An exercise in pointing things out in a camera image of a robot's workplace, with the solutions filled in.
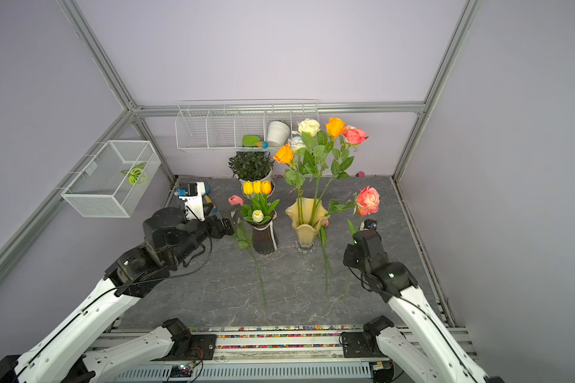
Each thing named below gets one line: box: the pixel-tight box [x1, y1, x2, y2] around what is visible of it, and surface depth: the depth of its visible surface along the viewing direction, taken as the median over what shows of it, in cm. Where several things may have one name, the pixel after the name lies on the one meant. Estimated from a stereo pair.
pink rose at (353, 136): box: [316, 125, 369, 211], surface depth 75 cm
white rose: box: [287, 135, 307, 154], surface depth 75 cm
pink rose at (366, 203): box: [325, 185, 381, 217], surface depth 66 cm
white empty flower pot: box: [266, 119, 290, 147], surface depth 95 cm
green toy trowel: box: [241, 134, 270, 150], surface depth 103 cm
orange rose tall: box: [311, 117, 346, 212], surface depth 77 cm
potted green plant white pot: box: [228, 151, 275, 183], surface depth 103 cm
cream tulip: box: [252, 209, 265, 223], surface depth 70 cm
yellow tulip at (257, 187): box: [253, 180, 262, 194], surface depth 79 cm
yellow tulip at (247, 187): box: [241, 180, 254, 198], surface depth 79 cm
